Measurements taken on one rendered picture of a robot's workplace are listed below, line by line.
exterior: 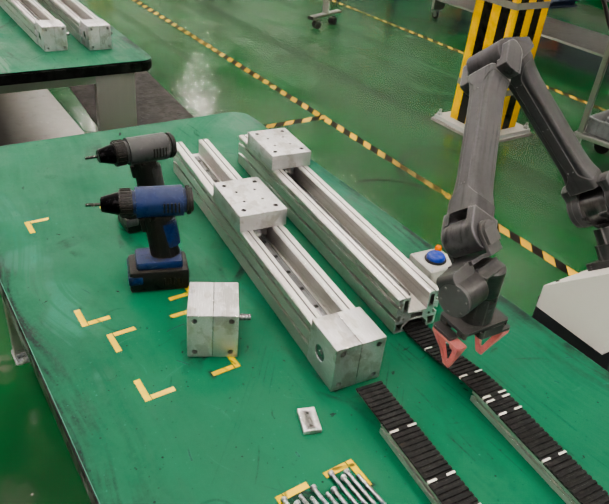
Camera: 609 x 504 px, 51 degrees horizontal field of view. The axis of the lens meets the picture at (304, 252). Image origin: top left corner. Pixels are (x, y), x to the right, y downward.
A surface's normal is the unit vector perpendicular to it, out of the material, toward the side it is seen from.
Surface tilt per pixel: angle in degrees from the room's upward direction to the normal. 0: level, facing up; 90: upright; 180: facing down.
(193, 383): 0
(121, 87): 90
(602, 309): 90
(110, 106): 90
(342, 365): 90
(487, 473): 0
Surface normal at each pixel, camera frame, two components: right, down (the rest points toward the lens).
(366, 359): 0.45, 0.52
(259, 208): 0.09, -0.83
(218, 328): 0.10, 0.55
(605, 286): -0.85, 0.22
